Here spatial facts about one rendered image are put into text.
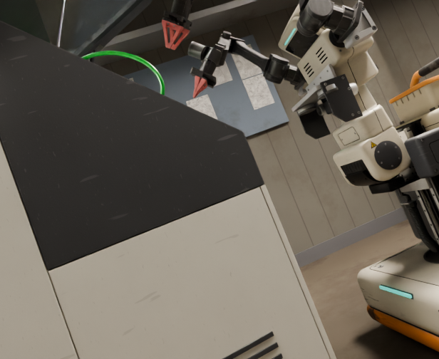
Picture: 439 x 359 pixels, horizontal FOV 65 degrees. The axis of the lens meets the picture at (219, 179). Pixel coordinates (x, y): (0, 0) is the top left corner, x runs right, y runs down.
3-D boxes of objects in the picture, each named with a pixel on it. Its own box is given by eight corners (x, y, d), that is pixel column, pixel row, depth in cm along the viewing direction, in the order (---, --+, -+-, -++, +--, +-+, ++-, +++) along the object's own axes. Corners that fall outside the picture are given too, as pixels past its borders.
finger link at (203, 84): (183, 95, 139) (193, 74, 140) (199, 102, 139) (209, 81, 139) (181, 89, 132) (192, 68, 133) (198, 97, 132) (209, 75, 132)
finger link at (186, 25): (157, 44, 111) (165, 13, 108) (165, 47, 117) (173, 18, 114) (177, 51, 110) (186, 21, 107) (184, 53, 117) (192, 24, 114)
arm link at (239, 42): (241, 35, 182) (236, 55, 186) (219, 30, 174) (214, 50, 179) (293, 62, 150) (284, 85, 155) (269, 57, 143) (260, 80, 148)
